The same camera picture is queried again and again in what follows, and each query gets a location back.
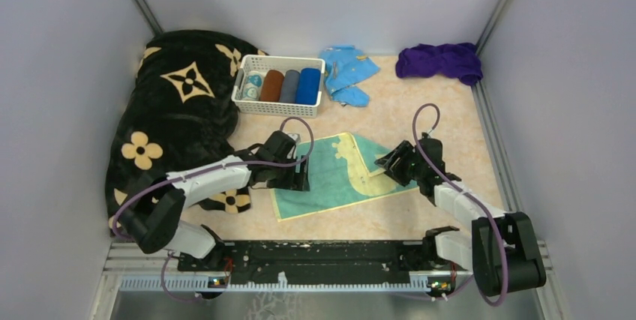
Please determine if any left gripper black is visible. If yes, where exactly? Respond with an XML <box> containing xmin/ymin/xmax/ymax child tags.
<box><xmin>267</xmin><ymin>153</ymin><xmax>310</xmax><ymax>191</ymax></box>

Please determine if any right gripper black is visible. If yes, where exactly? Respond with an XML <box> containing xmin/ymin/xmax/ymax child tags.
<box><xmin>374</xmin><ymin>140</ymin><xmax>425</xmax><ymax>186</ymax></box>

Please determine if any yellow green towel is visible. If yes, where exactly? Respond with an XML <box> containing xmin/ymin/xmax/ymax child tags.
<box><xmin>271</xmin><ymin>132</ymin><xmax>417</xmax><ymax>221</ymax></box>

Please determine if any royal blue towel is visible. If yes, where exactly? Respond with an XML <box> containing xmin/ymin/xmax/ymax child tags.
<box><xmin>295</xmin><ymin>68</ymin><xmax>321</xmax><ymax>106</ymax></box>

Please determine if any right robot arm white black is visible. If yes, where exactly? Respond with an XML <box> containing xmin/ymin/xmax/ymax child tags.
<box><xmin>375</xmin><ymin>133</ymin><xmax>547</xmax><ymax>297</ymax></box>

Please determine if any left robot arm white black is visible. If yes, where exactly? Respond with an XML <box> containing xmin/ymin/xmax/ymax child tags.
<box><xmin>113</xmin><ymin>130</ymin><xmax>308</xmax><ymax>271</ymax></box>

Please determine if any grey rolled towel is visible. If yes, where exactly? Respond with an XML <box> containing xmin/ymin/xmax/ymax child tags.
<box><xmin>279</xmin><ymin>70</ymin><xmax>300</xmax><ymax>103</ymax></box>

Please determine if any white blue patterned rolled towel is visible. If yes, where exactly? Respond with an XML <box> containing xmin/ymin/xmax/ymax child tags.
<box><xmin>241</xmin><ymin>71</ymin><xmax>263</xmax><ymax>101</ymax></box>

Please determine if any brown rolled towel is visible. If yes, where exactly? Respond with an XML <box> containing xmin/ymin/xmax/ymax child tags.
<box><xmin>259</xmin><ymin>70</ymin><xmax>284</xmax><ymax>102</ymax></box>

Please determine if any white plastic basket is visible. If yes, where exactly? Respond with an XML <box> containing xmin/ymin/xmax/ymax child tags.
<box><xmin>231</xmin><ymin>55</ymin><xmax>326</xmax><ymax>118</ymax></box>

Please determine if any black floral blanket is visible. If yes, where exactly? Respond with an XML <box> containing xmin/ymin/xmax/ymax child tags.
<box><xmin>105</xmin><ymin>30</ymin><xmax>264</xmax><ymax>228</ymax></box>

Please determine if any purple towel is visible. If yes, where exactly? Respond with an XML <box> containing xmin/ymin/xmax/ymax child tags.
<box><xmin>395</xmin><ymin>43</ymin><xmax>484</xmax><ymax>86</ymax></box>

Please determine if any light blue patterned towel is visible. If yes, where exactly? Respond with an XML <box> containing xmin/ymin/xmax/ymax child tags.
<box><xmin>319</xmin><ymin>45</ymin><xmax>380</xmax><ymax>107</ymax></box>

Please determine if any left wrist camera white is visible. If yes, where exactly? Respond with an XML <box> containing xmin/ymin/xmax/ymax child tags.
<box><xmin>287</xmin><ymin>133</ymin><xmax>302</xmax><ymax>144</ymax></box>

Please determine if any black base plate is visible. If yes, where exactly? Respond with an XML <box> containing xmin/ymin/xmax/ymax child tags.
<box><xmin>178</xmin><ymin>241</ymin><xmax>463</xmax><ymax>292</ymax></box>

